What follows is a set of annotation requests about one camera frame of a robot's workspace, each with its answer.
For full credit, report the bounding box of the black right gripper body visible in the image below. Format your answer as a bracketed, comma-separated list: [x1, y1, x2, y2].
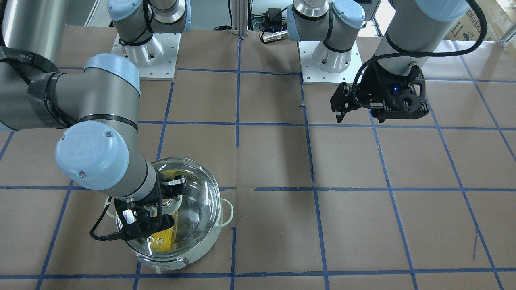
[114, 173, 187, 242]

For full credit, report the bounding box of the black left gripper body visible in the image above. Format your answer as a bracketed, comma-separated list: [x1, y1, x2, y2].
[352, 61, 430, 123]

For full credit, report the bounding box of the yellow corn cob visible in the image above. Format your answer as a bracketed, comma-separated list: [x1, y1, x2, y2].
[148, 182, 187, 252]

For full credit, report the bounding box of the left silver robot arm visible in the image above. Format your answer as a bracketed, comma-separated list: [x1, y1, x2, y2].
[330, 0, 470, 123]

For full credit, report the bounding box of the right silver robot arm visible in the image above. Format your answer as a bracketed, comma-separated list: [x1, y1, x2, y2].
[1, 0, 187, 242]

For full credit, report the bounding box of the white cooking pot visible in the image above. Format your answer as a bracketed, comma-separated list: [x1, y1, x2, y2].
[106, 157, 234, 274]

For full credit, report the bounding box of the black power adapter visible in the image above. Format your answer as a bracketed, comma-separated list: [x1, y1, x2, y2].
[266, 8, 282, 25]

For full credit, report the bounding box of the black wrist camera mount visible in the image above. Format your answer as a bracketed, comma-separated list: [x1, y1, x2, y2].
[117, 206, 175, 242]

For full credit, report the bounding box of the aluminium frame post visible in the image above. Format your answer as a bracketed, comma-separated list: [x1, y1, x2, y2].
[230, 0, 249, 38]

